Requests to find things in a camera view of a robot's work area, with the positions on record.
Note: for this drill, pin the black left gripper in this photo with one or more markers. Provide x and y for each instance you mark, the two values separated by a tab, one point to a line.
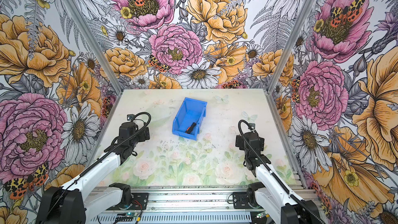
145	137

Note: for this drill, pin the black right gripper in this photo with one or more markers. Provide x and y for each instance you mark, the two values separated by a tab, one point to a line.
240	142

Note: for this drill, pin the black red handled screwdriver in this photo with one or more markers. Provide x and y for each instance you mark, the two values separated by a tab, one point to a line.
191	128

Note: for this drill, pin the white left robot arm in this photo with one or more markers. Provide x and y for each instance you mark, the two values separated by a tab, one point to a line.
74	203

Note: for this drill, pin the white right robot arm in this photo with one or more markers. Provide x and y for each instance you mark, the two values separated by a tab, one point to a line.
280	202

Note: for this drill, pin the blue plastic storage bin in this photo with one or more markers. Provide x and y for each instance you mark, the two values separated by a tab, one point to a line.
191	110

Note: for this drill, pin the green circuit board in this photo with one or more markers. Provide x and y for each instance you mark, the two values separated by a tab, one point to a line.
128	217

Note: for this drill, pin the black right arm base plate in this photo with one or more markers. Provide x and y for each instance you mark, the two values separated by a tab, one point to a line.
240	201

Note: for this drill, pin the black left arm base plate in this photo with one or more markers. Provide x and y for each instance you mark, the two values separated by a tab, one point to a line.
139	201

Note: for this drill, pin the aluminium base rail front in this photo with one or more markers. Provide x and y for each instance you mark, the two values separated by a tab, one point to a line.
188	205

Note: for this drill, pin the aluminium corner frame post left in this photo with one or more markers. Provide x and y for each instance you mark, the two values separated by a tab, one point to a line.
78	17

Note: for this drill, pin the aluminium corner frame post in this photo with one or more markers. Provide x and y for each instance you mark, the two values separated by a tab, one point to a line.
301	19
78	17

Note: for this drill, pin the aluminium corner frame post right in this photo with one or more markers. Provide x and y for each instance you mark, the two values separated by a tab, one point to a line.
301	19

